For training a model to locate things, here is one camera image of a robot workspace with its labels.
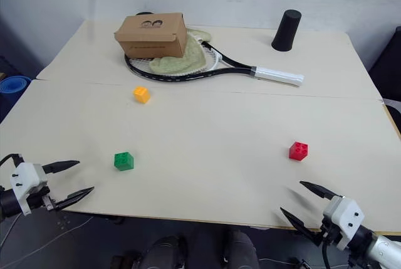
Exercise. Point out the small black round object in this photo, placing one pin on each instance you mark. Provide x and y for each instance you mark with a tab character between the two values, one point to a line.
145	13

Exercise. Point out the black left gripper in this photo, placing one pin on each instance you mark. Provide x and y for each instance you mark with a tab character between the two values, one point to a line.
39	198

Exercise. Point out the dark rounded shape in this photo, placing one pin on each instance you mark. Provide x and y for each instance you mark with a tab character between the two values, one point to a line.
239	250
164	251

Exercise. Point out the brown cardboard box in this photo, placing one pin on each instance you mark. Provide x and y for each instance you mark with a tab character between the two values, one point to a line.
150	35

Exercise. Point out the pale green towel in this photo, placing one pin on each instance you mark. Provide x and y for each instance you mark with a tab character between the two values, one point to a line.
189	57

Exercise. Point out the green toy building block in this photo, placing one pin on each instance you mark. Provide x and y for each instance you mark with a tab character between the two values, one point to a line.
124	161

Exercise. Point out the black and white tennis racket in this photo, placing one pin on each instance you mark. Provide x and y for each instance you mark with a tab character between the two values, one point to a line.
238	69

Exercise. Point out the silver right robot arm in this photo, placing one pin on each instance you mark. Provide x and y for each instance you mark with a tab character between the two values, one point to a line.
380	248

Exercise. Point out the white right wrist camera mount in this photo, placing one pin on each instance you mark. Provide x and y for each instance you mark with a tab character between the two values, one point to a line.
344	212

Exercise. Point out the blue rolled mat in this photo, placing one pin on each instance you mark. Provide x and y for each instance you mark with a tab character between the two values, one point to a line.
14	88

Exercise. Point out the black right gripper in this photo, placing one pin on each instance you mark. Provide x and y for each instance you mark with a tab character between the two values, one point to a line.
330	233

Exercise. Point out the yellow toy building block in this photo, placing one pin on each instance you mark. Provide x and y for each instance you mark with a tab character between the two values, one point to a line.
142	94

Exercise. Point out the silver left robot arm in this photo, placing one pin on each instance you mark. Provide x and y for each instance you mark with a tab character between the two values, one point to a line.
8	200

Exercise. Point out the black tapered foam cylinder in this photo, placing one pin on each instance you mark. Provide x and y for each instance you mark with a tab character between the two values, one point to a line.
286	32

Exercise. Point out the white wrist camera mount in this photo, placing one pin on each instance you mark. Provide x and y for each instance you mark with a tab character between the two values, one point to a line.
344	212
26	176

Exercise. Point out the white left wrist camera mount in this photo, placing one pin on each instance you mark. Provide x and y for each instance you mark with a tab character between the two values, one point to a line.
26	176

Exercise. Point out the red toy building block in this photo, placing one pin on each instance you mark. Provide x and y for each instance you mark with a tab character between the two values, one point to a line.
298	151

